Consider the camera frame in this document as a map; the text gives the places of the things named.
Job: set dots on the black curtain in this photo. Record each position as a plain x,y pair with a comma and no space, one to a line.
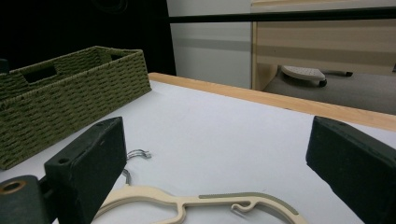
77,25

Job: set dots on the white cabinet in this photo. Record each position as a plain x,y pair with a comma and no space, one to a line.
211,53

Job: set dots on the beige clothes hanger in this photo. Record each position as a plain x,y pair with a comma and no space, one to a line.
186,200

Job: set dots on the light wooden desk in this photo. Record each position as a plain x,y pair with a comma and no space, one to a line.
323,43

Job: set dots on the black horizontal frame bar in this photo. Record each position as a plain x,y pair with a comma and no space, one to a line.
280,15

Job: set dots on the grey chair base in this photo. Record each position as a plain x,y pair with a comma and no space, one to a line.
303,73

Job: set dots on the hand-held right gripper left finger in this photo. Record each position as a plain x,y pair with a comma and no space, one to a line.
87,161

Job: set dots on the green woven basket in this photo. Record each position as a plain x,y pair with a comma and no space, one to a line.
77,102

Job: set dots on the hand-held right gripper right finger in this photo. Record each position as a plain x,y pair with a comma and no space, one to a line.
358,161

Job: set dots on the white table sheet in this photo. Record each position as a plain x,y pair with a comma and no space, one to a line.
218,140

